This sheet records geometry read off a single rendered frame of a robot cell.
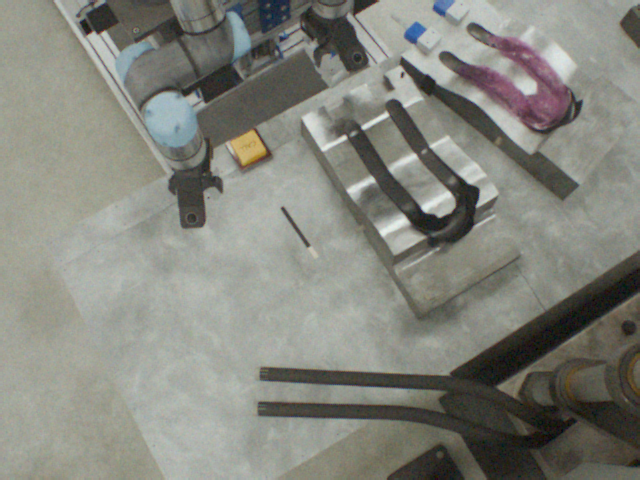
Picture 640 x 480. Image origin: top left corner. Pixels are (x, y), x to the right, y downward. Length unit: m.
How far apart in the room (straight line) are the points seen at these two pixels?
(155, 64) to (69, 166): 1.46
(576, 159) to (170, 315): 0.94
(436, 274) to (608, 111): 0.54
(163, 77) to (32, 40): 1.76
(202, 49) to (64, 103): 1.58
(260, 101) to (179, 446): 1.23
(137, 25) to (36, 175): 1.21
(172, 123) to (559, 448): 1.03
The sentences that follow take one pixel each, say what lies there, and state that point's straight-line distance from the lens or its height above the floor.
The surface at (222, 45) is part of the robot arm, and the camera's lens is 1.15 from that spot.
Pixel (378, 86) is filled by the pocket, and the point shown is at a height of 0.86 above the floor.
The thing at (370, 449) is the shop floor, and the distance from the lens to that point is 2.26.
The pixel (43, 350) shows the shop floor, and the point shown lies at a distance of 2.43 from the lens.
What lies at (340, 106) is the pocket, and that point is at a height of 0.86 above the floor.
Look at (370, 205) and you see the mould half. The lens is 1.42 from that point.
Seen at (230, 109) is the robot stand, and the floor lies 0.21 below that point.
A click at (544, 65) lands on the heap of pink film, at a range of 1.65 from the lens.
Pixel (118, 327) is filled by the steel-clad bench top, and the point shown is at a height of 0.80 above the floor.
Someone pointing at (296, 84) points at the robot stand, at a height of 0.21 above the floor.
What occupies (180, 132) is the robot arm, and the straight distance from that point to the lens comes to 1.07.
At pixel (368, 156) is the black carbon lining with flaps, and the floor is 0.88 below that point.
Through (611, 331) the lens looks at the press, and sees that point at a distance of 1.62.
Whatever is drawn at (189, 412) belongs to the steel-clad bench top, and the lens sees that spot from 1.47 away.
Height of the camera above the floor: 2.25
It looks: 75 degrees down
